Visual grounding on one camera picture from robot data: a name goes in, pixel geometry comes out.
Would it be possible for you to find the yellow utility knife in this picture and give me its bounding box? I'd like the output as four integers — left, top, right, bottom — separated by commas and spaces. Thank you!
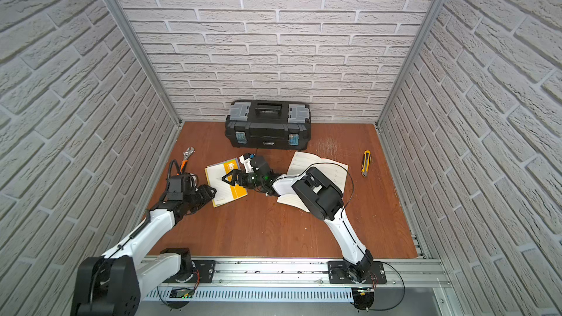
361, 150, 372, 177

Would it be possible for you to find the black plastic toolbox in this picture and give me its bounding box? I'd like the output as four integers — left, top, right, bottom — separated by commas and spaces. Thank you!
225, 99, 312, 151

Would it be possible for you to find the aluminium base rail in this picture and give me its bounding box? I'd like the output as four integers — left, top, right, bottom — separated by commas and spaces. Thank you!
144, 257, 452, 303

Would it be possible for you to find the orange handled adjustable wrench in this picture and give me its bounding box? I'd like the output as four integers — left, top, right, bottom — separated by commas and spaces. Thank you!
180, 147, 195, 174

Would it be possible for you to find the open white lined notebook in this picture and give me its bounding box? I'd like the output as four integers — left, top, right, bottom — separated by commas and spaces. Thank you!
276, 151, 349, 212

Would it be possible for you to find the left aluminium corner post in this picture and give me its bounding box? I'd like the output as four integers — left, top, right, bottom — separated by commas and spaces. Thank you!
103, 0, 182, 128

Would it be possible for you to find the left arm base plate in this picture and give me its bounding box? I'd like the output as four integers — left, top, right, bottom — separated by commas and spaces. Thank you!
165, 260, 217, 284

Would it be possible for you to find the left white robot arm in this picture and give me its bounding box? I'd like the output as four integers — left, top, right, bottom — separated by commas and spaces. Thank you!
70, 174, 217, 315

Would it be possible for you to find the yellow white cover notebook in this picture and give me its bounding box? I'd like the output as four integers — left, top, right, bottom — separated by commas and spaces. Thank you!
205, 159, 247, 208

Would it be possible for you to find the right aluminium corner post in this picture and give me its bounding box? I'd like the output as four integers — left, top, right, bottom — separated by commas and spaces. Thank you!
375, 0, 446, 130

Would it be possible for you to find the aluminium corner post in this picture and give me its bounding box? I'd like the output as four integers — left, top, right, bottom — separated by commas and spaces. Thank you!
103, 0, 182, 128
375, 0, 446, 130

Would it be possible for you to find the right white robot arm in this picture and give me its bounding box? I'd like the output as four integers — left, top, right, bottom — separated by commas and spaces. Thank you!
222, 153, 373, 283

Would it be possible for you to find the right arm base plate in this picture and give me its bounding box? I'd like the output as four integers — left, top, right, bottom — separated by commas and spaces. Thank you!
327, 260, 387, 285

